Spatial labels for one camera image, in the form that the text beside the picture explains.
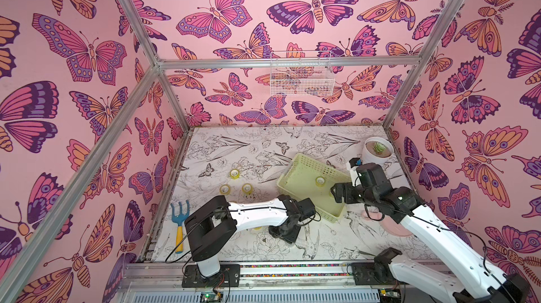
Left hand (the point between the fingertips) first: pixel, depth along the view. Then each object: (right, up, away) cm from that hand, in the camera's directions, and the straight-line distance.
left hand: (289, 237), depth 81 cm
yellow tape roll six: (+16, +19, +16) cm, 29 cm away
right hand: (+18, +20, -5) cm, 27 cm away
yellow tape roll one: (-25, +22, +19) cm, 38 cm away
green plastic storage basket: (+7, +20, +18) cm, 28 cm away
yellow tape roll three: (-28, +16, +15) cm, 36 cm away
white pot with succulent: (+41, +33, +15) cm, 55 cm away
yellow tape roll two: (-18, +16, +14) cm, 28 cm away
